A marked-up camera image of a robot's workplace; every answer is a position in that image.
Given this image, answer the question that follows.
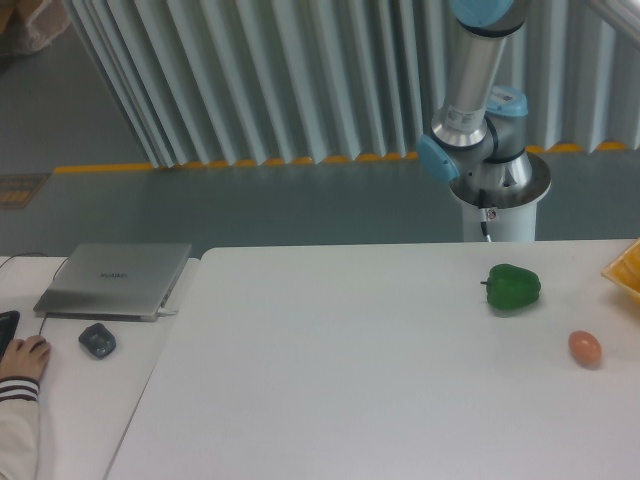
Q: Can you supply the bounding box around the person's hand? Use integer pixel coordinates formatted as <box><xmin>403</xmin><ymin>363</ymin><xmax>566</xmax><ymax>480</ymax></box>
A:
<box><xmin>0</xmin><ymin>336</ymin><xmax>51</xmax><ymax>383</ymax></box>

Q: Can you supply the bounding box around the white striped sleeve forearm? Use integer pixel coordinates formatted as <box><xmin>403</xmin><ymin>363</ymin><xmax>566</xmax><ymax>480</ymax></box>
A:
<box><xmin>1</xmin><ymin>376</ymin><xmax>40</xmax><ymax>479</ymax></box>

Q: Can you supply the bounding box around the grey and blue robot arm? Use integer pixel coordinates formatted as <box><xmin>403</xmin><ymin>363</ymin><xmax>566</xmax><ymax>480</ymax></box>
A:
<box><xmin>417</xmin><ymin>1</ymin><xmax>639</xmax><ymax>182</ymax></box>

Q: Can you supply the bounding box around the green bell pepper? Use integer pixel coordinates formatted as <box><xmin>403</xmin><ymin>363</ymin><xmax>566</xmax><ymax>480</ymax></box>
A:
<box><xmin>483</xmin><ymin>264</ymin><xmax>541</xmax><ymax>311</ymax></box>

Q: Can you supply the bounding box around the black keyboard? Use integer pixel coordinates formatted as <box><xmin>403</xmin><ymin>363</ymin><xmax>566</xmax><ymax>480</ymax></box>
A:
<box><xmin>0</xmin><ymin>310</ymin><xmax>20</xmax><ymax>358</ymax></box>

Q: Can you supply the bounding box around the dark grey small device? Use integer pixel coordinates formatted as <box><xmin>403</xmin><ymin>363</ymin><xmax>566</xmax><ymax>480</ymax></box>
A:
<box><xmin>78</xmin><ymin>323</ymin><xmax>117</xmax><ymax>360</ymax></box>

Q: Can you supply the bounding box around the silver closed laptop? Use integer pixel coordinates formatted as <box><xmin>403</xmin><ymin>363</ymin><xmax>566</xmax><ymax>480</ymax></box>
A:
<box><xmin>33</xmin><ymin>243</ymin><xmax>192</xmax><ymax>321</ymax></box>

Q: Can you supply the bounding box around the white corrugated folding partition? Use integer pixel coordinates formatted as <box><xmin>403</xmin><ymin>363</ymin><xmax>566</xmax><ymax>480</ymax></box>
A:
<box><xmin>66</xmin><ymin>1</ymin><xmax>639</xmax><ymax>167</ymax></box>

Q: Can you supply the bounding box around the brown egg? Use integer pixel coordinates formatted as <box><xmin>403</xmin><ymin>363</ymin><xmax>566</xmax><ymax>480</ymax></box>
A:
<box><xmin>568</xmin><ymin>330</ymin><xmax>602</xmax><ymax>366</ymax></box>

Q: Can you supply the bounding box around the yellow plastic tray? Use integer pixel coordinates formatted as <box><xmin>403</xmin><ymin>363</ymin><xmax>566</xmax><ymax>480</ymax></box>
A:
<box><xmin>601</xmin><ymin>241</ymin><xmax>639</xmax><ymax>302</ymax></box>

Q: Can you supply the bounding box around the black mouse cable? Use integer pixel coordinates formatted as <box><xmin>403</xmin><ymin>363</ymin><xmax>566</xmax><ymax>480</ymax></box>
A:
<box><xmin>0</xmin><ymin>252</ymin><xmax>71</xmax><ymax>341</ymax></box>

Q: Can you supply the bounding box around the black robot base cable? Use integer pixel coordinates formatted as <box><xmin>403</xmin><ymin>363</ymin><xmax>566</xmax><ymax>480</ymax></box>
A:
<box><xmin>477</xmin><ymin>188</ymin><xmax>494</xmax><ymax>244</ymax></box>

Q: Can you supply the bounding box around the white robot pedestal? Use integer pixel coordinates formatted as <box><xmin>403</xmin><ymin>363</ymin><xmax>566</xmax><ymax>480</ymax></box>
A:
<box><xmin>450</xmin><ymin>152</ymin><xmax>551</xmax><ymax>242</ymax></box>

